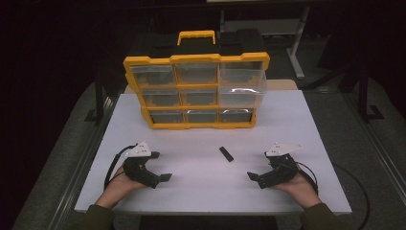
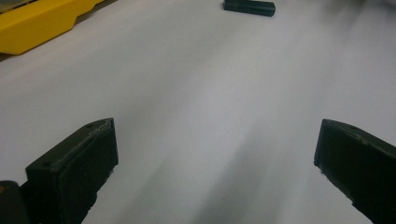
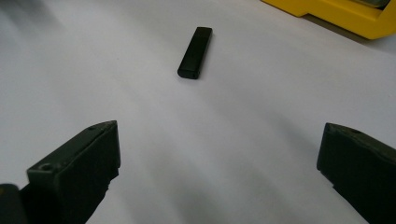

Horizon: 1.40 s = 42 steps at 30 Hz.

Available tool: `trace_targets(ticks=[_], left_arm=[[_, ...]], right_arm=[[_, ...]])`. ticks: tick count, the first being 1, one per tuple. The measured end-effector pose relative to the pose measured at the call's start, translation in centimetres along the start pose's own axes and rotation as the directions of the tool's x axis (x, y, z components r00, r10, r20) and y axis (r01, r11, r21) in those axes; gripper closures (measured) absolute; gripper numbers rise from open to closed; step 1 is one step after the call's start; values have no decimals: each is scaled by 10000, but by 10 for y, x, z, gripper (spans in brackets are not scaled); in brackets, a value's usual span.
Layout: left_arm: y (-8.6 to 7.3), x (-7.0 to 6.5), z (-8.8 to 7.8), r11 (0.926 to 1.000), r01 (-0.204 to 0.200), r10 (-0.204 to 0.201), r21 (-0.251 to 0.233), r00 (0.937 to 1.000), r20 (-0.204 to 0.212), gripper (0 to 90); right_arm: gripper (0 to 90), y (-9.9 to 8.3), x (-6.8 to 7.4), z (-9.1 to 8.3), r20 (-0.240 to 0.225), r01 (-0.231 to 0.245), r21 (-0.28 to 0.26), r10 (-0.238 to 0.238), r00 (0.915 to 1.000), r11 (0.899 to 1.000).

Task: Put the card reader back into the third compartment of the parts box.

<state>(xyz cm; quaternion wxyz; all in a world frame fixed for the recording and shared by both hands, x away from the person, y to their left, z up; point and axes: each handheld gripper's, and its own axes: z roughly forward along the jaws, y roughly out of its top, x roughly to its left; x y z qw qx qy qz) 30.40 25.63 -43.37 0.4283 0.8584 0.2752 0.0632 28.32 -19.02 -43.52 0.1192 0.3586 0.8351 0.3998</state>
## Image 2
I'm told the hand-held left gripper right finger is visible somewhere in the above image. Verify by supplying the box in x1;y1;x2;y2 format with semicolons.
313;118;396;224

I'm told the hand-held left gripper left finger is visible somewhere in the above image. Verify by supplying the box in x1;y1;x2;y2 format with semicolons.
21;117;120;224

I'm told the yellow plastic tray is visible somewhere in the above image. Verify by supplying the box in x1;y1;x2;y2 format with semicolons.
0;0;106;56

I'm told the dark green rectangular block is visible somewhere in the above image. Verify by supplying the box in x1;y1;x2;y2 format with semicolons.
222;0;276;18

